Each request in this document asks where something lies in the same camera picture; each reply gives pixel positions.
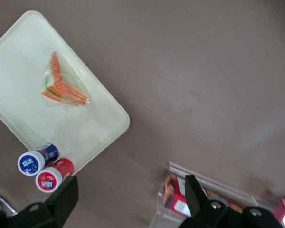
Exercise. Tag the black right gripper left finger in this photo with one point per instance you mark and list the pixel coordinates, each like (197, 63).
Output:
(59, 204)

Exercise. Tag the triangle sandwich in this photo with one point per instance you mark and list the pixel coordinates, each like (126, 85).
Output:
(61, 80)

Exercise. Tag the red cookie box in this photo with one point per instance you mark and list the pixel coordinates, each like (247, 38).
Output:
(173, 202)

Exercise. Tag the red gum jar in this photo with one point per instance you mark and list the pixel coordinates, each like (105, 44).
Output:
(50, 179)

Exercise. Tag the blue gum jar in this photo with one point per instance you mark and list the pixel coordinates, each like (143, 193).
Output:
(32, 162)

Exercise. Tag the clear acrylic tiered stand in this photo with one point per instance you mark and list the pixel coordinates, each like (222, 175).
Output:
(228, 191)

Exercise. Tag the beige plastic tray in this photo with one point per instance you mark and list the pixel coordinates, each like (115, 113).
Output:
(19, 71)

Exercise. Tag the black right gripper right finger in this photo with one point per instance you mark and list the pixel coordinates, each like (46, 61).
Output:
(204, 213)

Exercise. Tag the clear acrylic bottle rack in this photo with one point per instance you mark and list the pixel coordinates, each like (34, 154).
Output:
(4, 202)

